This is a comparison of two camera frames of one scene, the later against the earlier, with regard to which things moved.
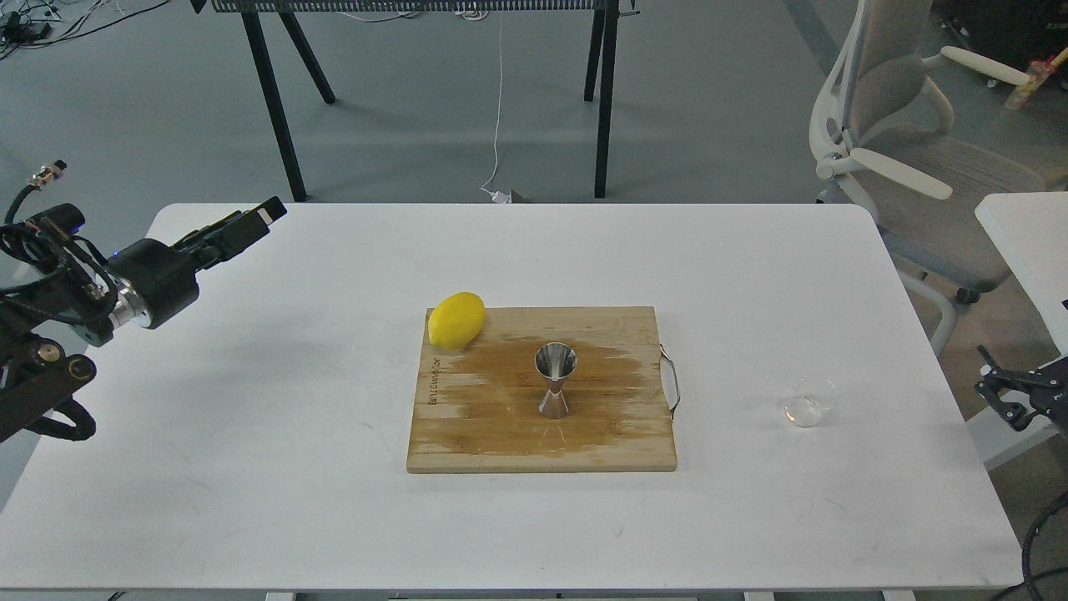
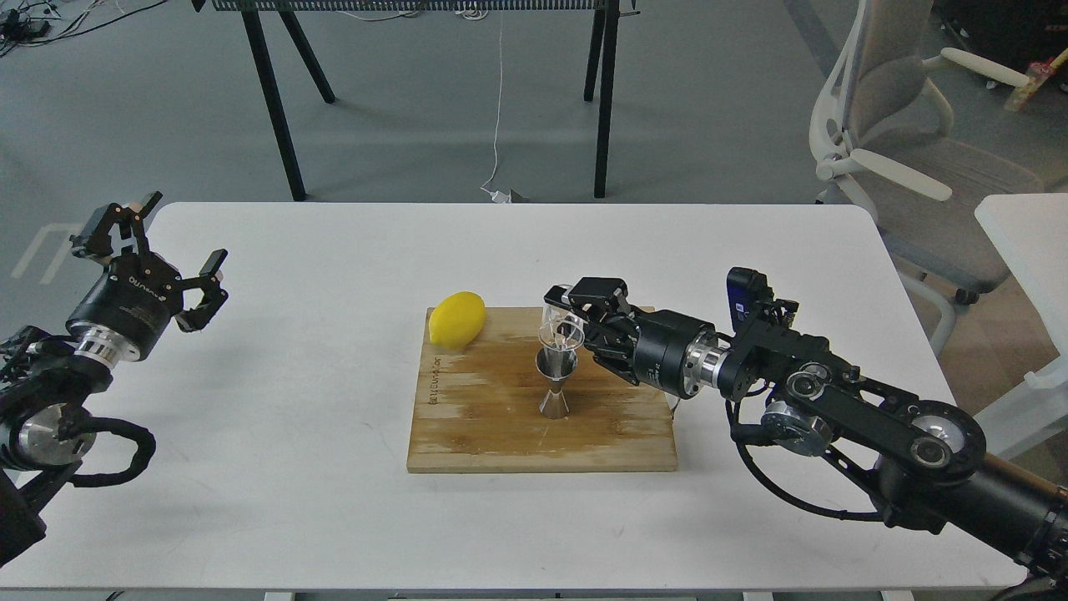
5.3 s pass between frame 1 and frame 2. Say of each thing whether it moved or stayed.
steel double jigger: stayed
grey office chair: stayed
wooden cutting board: stayed
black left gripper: moved
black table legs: stayed
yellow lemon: stayed
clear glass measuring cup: moved
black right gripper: moved
